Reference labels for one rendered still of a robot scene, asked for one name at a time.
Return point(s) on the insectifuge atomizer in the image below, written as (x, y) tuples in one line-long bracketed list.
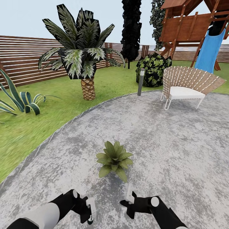
[(90, 220)]

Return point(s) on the tree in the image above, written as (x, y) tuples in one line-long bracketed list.
[(156, 20), (131, 32), (216, 26)]

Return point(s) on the garden chair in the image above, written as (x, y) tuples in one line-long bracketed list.
[(188, 83)]

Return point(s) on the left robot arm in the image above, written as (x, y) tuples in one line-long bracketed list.
[(47, 216)]

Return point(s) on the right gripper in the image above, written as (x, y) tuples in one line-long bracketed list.
[(132, 208)]

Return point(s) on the pot plant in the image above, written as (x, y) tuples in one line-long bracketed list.
[(114, 159)]

